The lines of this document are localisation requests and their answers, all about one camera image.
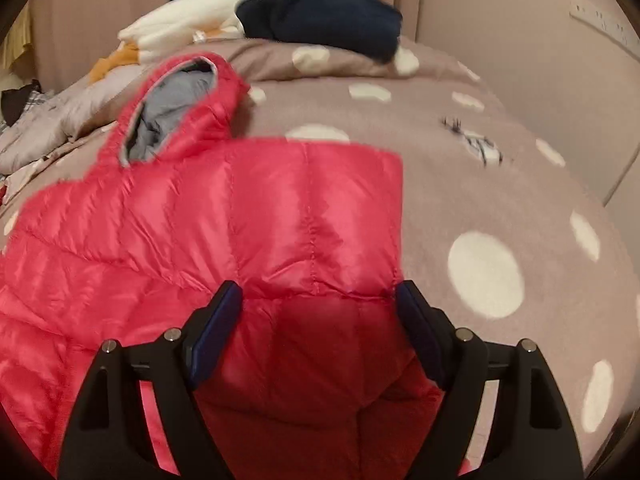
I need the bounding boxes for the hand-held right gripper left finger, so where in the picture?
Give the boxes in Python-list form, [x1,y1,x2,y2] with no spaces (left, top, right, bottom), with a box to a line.
[57,280,244,480]

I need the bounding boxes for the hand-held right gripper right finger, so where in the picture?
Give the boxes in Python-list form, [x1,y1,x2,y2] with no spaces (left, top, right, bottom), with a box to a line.
[395,280,585,480]

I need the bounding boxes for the red puffer jacket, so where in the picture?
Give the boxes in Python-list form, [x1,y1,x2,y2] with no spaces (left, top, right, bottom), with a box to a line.
[0,51,473,480]

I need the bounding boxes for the taupe polka-dot blanket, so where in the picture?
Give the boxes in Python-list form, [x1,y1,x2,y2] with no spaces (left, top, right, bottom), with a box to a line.
[0,35,640,471]

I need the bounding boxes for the grey quilt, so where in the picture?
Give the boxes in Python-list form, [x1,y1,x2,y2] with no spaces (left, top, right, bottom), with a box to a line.
[0,65,156,173]

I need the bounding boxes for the plaid bed sheet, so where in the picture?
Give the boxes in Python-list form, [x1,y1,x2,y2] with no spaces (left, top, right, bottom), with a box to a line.
[20,87,56,117]

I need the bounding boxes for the black cloth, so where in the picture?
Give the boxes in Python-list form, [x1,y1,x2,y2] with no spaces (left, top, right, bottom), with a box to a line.
[0,80,41,128]

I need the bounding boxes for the white and orange plush toy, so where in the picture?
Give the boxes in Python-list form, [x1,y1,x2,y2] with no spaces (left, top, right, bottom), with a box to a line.
[89,0,301,83]

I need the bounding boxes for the folded navy garment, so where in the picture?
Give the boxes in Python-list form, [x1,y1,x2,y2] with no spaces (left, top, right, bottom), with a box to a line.
[235,0,404,65]

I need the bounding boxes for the pink curtain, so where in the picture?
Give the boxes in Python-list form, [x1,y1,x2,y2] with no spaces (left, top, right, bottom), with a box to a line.
[30,0,426,93]

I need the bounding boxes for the striped hanging cloth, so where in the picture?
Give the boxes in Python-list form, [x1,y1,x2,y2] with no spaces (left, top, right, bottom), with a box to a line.
[2,10,33,68]

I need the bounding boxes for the white wall power strip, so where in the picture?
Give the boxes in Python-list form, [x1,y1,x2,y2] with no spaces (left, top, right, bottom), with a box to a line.
[570,0,633,46]

